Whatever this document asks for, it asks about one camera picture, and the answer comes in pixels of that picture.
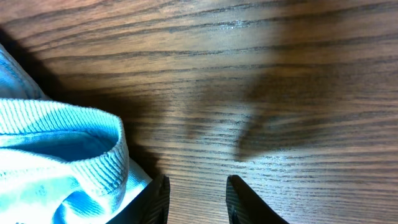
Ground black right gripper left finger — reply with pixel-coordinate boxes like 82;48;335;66
107;175;170;224

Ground light blue t-shirt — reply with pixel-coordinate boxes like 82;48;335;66
1;49;151;223

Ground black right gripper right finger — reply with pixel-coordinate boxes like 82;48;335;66
226;175;288;224

